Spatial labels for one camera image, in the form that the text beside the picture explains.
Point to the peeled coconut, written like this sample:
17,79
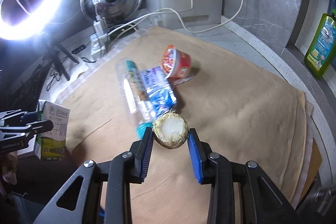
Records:
170,129

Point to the green dish soap bottle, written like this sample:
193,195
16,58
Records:
321,45

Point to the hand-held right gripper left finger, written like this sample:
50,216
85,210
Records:
147,153

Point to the black tripod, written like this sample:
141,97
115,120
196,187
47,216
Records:
61,66

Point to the blue crumpled packet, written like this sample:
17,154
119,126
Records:
160,92

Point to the person's left hand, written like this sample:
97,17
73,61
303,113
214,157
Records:
9,171

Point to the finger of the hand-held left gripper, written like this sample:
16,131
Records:
29,116
39,125

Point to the green milk carton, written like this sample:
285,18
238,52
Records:
59,119

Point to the white power strip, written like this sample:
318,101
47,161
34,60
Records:
101,47

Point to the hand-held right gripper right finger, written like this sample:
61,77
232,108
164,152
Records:
194,158

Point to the clear plastic bottle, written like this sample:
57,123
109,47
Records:
128,98

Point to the white charger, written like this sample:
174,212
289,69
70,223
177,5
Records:
99,28

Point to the red noodle cup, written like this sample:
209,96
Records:
178,64

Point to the tan towel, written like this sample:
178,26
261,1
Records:
236,108

